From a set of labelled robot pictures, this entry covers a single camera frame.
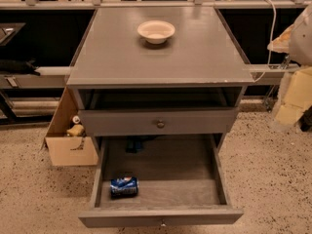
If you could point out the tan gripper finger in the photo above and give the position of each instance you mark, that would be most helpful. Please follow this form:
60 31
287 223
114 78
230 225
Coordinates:
281 44

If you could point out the blue pepsi can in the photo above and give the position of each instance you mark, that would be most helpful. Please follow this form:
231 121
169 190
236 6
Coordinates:
124 187

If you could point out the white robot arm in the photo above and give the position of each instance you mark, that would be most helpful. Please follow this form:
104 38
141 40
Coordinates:
296 40

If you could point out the closed grey top drawer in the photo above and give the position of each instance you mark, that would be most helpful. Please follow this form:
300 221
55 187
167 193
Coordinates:
108 123

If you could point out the grey drawer cabinet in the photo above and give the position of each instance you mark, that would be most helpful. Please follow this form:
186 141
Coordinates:
199 67

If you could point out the round brass drawer knob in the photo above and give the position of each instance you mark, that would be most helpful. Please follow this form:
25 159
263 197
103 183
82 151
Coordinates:
160 124

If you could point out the open grey middle drawer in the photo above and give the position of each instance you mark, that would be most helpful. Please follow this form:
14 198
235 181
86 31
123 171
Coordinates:
180 182

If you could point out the white bowl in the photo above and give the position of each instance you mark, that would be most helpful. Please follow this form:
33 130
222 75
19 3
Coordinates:
156 31

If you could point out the yellow object in box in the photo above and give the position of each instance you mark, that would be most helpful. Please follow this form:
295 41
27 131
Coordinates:
76 130

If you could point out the cardboard box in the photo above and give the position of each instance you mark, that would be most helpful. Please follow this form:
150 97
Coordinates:
66 150

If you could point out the black object on left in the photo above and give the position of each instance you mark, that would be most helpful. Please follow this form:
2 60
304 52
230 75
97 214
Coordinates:
17 67

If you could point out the grey metal rail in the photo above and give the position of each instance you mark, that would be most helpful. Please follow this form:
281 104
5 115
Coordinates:
264 74

